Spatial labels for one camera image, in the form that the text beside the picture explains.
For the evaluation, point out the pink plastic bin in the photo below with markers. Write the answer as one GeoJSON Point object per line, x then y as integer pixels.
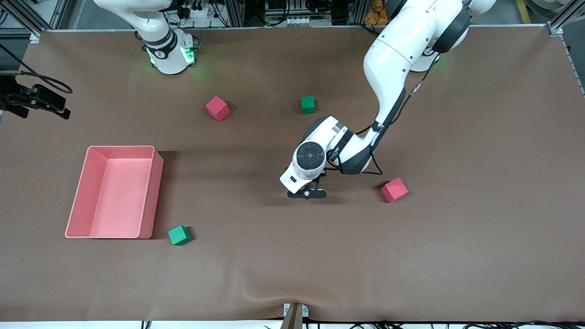
{"type": "Point", "coordinates": [119, 201]}

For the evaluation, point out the orange bagged goods pile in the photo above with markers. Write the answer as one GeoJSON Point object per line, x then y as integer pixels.
{"type": "Point", "coordinates": [374, 16]}

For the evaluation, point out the aluminium frame post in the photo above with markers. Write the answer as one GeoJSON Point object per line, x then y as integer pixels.
{"type": "Point", "coordinates": [235, 11]}

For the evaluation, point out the aluminium frame corner bracket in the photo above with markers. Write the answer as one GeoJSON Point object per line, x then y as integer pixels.
{"type": "Point", "coordinates": [555, 29]}

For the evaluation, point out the metal table edge bracket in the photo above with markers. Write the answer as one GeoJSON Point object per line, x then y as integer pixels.
{"type": "Point", "coordinates": [295, 315]}

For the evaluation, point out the white power strip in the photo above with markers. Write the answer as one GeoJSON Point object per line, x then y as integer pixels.
{"type": "Point", "coordinates": [196, 13]}

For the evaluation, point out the pink foam cube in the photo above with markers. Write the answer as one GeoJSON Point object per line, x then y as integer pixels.
{"type": "Point", "coordinates": [217, 108]}
{"type": "Point", "coordinates": [394, 190]}

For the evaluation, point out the aluminium frame rail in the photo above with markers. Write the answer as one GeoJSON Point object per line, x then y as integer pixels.
{"type": "Point", "coordinates": [64, 11]}

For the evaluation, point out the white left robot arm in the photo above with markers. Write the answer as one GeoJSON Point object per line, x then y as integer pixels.
{"type": "Point", "coordinates": [393, 59]}

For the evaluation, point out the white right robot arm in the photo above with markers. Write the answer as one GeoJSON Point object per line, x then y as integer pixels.
{"type": "Point", "coordinates": [169, 55]}

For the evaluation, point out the brown table mat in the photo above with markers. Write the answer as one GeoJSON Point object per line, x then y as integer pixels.
{"type": "Point", "coordinates": [292, 256]}

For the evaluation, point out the white terminal block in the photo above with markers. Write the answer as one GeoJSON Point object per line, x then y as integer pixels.
{"type": "Point", "coordinates": [285, 21]}

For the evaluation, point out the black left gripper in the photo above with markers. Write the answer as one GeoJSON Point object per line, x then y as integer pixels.
{"type": "Point", "coordinates": [322, 174]}

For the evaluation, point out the green foam cube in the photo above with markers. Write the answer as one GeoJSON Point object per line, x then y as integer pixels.
{"type": "Point", "coordinates": [308, 105]}
{"type": "Point", "coordinates": [178, 235]}

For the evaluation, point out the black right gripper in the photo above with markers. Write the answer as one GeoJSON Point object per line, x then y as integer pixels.
{"type": "Point", "coordinates": [15, 97]}

